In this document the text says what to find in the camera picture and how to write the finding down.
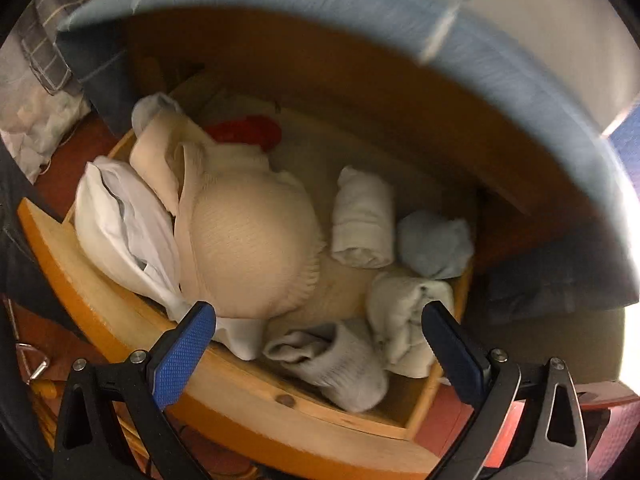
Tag white underwear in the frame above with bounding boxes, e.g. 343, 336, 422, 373
75, 156, 266, 361

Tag white rolled cloth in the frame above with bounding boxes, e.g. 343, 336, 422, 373
331, 166, 397, 269

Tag floral printed cloth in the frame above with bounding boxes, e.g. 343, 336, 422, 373
0, 35, 91, 183

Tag wooden drawer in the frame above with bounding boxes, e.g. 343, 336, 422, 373
17, 75, 481, 476

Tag blue folded cloth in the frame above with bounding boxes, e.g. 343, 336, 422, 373
480, 230, 640, 326

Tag beige knitted bra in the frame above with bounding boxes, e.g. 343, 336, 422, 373
130, 110, 328, 321

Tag cream cloth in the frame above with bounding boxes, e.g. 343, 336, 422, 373
366, 272, 456, 378

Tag person's dark clothing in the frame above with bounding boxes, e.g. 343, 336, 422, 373
0, 145, 91, 480

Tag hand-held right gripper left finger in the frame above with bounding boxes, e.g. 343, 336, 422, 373
52, 301, 217, 480

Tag grey sock ball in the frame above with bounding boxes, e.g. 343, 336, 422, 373
263, 320, 390, 413

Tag dark blue hanging cloth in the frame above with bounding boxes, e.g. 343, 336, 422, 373
55, 25, 136, 136

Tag light blue sock ball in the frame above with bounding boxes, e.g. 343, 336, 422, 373
397, 210, 475, 281

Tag wooden bed frame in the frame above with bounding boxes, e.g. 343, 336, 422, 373
125, 7, 601, 271

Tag grey plaid cloth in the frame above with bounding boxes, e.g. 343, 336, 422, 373
20, 0, 131, 96

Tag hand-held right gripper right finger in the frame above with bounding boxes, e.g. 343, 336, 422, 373
421, 300, 588, 480

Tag pale blue cloth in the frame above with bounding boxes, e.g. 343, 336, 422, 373
131, 92, 187, 128

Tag red cloth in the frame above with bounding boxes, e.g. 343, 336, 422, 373
204, 115, 282, 153

